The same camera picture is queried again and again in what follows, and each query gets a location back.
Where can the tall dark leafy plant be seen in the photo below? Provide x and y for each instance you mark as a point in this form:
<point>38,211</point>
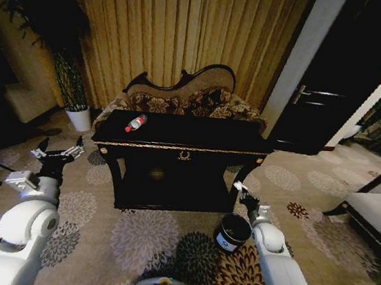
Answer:
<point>65,75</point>

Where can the black console table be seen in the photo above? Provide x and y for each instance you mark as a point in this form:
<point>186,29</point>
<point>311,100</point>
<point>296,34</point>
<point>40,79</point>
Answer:
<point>185,131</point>

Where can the white plant pot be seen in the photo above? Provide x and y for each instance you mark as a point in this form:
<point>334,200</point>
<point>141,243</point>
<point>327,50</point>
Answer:
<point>79,119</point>

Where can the golden pleated curtain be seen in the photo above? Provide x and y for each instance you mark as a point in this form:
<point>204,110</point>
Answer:
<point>173,25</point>

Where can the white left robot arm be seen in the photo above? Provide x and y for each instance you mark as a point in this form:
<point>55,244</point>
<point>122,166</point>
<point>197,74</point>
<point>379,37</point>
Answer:
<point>27,223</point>

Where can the dark wooden door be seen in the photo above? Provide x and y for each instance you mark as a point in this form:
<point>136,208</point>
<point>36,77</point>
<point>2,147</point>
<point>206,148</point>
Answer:
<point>340,81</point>

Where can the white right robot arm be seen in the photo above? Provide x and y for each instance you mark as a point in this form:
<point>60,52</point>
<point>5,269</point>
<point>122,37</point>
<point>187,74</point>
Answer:
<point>282,275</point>

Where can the floral upholstered chaise sofa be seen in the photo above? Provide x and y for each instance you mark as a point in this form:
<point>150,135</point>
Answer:
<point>198,81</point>

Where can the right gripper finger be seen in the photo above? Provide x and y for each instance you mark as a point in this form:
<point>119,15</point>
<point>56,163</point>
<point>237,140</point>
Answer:
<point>245,194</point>
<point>239,186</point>

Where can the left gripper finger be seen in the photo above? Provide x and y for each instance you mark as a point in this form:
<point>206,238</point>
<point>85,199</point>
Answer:
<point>40,152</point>
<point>75,151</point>

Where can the clear plastic bottle red label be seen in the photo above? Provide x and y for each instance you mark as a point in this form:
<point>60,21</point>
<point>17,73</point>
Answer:
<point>136,123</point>

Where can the black round trash bin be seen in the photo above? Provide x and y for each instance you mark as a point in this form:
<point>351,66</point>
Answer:
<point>231,232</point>

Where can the white bed dark frame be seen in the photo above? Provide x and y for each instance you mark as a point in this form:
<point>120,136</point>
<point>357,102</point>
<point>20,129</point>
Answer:
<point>377,210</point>

